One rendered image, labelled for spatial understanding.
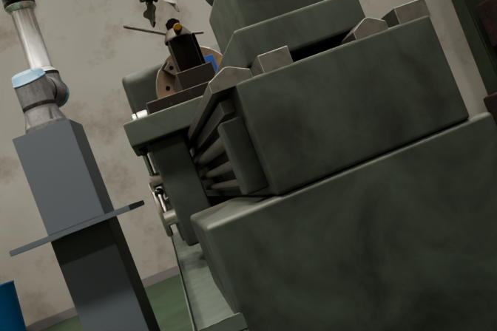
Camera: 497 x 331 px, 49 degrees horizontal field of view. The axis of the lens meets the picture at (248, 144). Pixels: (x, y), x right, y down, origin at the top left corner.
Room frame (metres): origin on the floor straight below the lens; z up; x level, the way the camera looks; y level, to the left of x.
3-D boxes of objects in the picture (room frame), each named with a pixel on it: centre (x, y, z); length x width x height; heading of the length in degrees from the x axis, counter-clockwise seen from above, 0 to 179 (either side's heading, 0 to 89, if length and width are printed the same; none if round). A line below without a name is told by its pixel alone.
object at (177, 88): (1.51, 0.08, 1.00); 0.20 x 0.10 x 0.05; 10
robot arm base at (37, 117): (1.93, 0.65, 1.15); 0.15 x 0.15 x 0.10
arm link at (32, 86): (1.94, 0.65, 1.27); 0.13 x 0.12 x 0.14; 177
